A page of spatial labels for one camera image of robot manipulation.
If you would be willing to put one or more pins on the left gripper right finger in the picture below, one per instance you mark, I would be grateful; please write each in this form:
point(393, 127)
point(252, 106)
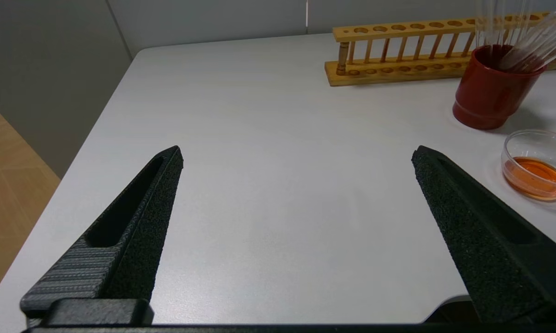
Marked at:
point(499, 259)

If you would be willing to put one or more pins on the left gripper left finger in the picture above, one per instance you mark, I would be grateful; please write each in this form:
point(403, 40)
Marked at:
point(134, 259)

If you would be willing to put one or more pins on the red pigment glass test tube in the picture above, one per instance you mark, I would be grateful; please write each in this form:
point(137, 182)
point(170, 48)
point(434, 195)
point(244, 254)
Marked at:
point(536, 46)

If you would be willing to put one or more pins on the wooden test tube rack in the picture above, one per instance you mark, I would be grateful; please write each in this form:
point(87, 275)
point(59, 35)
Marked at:
point(398, 78)

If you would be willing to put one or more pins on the empty clear glass test tube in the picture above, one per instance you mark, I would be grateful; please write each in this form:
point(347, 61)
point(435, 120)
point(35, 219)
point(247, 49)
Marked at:
point(523, 18)
point(497, 23)
point(482, 23)
point(550, 51)

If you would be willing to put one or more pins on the clear glass beaker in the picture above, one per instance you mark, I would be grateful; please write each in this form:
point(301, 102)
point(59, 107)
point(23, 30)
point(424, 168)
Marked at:
point(536, 178)

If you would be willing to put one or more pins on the dark red cup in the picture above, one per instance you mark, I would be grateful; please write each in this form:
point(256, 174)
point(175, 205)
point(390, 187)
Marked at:
point(490, 97)

